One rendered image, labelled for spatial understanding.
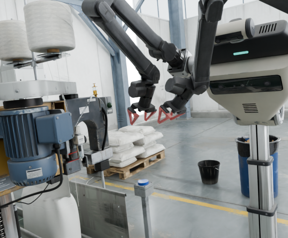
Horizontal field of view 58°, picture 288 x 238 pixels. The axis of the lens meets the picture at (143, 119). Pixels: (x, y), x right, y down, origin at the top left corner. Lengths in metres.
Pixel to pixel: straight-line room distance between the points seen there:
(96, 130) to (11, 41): 0.53
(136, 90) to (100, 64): 5.88
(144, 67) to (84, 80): 5.47
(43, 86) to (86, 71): 5.74
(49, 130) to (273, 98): 0.89
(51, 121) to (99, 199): 1.06
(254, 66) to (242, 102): 0.19
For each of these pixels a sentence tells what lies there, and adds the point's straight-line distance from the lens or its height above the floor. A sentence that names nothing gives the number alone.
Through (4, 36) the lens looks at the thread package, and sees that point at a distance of 1.22.
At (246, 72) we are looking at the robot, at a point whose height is 1.38.
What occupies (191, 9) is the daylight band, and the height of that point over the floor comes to 3.86.
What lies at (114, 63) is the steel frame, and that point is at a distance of 7.28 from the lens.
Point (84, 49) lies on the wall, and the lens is 6.69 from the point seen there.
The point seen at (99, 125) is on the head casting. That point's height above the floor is 1.19.
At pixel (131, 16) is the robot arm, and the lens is 1.04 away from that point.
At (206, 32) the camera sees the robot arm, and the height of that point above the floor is 1.51.
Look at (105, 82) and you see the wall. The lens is 7.01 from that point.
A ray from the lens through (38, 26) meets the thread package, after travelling 0.99.
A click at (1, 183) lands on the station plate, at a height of 1.07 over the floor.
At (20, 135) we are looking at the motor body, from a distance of 0.89.
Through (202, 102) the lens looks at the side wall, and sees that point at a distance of 9.71.
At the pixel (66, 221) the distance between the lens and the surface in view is 1.55.
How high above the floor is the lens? 1.37
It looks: 7 degrees down
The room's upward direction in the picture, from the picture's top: 6 degrees counter-clockwise
